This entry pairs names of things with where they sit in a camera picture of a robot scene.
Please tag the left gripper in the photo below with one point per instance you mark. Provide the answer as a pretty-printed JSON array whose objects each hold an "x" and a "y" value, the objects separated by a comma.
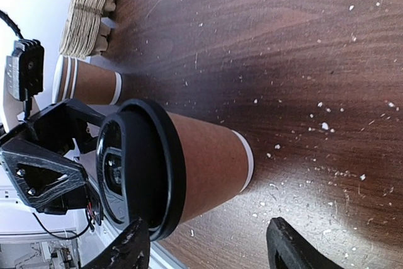
[{"x": 51, "y": 183}]

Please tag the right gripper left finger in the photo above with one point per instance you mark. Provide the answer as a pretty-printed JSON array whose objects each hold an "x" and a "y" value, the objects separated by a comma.
[{"x": 131, "y": 249}]

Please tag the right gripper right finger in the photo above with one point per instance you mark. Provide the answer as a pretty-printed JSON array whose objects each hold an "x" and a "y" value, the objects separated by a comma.
[{"x": 287, "y": 248}]

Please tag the black cup lid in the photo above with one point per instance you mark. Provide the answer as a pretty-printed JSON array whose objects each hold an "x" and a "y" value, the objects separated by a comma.
[{"x": 140, "y": 168}]

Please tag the brown paper coffee cup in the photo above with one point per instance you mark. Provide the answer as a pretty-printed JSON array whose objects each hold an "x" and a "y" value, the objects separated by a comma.
[{"x": 219, "y": 164}]

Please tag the stack of paper cups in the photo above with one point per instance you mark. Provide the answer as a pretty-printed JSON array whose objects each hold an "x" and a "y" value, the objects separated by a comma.
[{"x": 88, "y": 83}]

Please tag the cardboard cup carrier stack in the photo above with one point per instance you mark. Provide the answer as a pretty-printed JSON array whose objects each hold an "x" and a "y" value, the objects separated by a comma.
[{"x": 84, "y": 33}]

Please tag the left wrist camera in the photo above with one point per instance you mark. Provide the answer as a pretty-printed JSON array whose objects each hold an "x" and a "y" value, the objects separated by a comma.
[{"x": 24, "y": 69}]

